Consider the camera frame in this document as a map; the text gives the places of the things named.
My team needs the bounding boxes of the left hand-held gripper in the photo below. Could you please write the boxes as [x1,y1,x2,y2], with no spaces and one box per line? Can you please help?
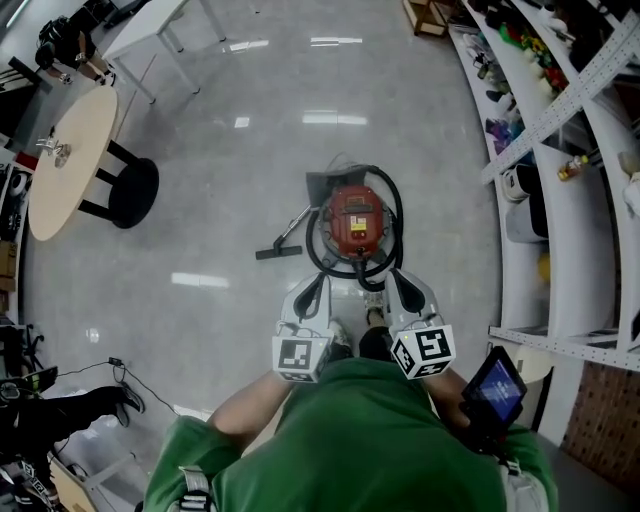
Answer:
[272,272,335,385]

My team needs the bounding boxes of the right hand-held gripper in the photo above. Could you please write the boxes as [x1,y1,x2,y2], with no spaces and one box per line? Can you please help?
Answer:
[383,268,457,382]

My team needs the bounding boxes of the red tool case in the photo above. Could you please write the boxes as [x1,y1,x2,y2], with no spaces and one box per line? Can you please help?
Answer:
[318,183,394,269]

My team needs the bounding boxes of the person's right forearm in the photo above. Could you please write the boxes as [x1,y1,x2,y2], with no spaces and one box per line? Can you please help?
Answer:
[427,372,472,437]

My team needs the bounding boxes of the person's left forearm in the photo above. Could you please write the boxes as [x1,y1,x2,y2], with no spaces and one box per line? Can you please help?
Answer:
[207,372,296,459]

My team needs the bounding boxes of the person's right shoe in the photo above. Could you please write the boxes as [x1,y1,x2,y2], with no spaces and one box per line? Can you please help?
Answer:
[363,292,389,327]

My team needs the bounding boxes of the person's shoe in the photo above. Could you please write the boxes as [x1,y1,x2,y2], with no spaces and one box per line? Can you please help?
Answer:
[328,319,354,359]
[363,292,389,327]

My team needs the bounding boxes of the person's left shoe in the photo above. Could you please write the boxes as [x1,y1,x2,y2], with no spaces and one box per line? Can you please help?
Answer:
[328,319,354,359]

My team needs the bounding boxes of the person's dark trousers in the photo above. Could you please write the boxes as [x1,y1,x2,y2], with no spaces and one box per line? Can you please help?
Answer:
[358,324,394,362]

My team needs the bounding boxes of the black handheld screen device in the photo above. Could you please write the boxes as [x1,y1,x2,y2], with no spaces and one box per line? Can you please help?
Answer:
[459,345,529,451]

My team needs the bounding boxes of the grey floor mat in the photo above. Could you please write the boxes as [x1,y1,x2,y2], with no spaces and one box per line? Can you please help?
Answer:
[305,164,382,207]

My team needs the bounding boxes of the person's green shirt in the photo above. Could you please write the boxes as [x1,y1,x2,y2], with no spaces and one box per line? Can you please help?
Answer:
[144,357,559,512]

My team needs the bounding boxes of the grey storage bin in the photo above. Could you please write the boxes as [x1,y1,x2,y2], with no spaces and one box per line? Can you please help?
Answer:
[505,197,549,244]

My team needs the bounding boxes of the white storage box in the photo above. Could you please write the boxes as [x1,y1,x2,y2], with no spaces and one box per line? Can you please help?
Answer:
[501,163,539,202]

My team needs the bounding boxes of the amber drink bottle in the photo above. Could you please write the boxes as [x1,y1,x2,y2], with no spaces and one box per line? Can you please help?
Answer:
[558,154,591,182]

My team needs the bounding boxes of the white metal shelving rack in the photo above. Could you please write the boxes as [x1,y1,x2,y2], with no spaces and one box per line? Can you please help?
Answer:
[446,0,640,375]

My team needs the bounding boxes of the white cloth bundle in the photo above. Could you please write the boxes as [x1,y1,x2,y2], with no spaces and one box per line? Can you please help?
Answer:
[622,172,640,217]

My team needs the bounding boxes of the round wooden table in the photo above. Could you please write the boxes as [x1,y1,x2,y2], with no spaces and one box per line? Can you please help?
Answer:
[28,85,160,242]

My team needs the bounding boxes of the colourful artificial flowers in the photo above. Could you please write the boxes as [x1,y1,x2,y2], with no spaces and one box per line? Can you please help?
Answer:
[497,19,569,92]

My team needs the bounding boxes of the wooden shelf cart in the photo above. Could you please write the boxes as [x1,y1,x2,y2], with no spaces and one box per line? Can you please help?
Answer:
[402,0,451,37]

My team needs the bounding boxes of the small clear glass item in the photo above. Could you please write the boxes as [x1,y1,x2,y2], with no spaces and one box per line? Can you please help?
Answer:
[35,125,73,169]

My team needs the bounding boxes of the side shelf unit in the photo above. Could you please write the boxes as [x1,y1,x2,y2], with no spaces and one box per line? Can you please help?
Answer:
[0,159,32,312]

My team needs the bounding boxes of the large white rectangular table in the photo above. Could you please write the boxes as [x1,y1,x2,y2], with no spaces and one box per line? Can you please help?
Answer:
[102,0,229,104]

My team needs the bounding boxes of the black floor cable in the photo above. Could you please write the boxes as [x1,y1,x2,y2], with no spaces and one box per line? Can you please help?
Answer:
[53,355,182,417]

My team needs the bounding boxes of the white harness strap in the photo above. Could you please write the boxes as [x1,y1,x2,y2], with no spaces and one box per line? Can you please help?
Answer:
[177,465,217,512]
[498,459,549,512]

